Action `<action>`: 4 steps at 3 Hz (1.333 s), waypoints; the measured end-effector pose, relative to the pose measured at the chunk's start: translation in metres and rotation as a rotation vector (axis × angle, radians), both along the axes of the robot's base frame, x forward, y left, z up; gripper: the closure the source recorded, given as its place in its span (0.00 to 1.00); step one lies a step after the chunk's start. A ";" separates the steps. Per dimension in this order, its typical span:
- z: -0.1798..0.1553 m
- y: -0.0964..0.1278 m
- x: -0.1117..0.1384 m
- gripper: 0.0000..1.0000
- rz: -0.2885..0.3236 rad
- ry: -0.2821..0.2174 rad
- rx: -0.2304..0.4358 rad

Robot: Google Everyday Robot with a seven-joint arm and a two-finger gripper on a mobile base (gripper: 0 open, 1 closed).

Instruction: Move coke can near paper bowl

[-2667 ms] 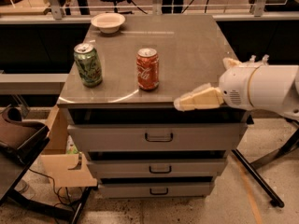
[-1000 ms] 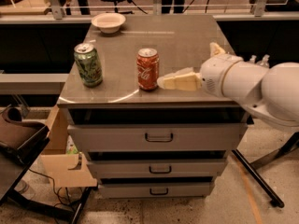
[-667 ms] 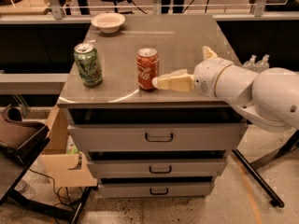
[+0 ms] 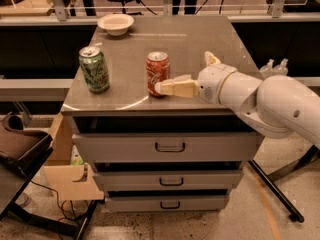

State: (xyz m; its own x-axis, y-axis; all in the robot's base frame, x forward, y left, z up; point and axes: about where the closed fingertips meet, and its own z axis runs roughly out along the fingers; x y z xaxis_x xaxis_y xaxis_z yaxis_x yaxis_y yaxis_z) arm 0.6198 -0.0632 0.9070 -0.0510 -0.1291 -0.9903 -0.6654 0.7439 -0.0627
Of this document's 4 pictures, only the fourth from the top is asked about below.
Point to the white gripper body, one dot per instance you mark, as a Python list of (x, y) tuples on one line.
[(210, 82)]

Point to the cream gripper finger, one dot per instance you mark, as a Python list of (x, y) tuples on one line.
[(211, 59), (181, 86)]

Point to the red coke can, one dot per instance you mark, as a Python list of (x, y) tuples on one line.
[(157, 69)]

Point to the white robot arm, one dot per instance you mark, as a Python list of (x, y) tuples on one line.
[(275, 107)]

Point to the white paper bowl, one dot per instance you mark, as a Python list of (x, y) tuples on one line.
[(116, 24)]

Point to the green soda can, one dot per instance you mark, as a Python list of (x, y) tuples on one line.
[(94, 69)]

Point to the left clear plastic bottle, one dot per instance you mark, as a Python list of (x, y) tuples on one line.
[(266, 69)]

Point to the clear plastic bottle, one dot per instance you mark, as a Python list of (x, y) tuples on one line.
[(266, 69), (281, 68)]

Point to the right clear plastic bottle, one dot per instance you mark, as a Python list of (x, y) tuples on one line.
[(281, 68)]

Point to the metal railing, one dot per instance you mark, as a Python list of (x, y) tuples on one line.
[(87, 12)]

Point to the top grey drawer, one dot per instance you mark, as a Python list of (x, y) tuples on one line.
[(134, 148)]

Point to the grey drawer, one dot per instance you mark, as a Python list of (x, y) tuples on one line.
[(134, 148), (166, 203), (167, 180)]

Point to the middle grey drawer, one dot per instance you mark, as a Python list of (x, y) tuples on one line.
[(167, 180)]

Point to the black metal stand leg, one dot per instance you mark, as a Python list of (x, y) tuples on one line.
[(309, 157)]

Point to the bottom grey drawer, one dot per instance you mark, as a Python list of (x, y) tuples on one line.
[(166, 203)]

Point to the cardboard box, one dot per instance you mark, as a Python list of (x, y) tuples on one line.
[(72, 182)]

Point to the brown padded chair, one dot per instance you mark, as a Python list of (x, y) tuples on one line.
[(21, 149)]

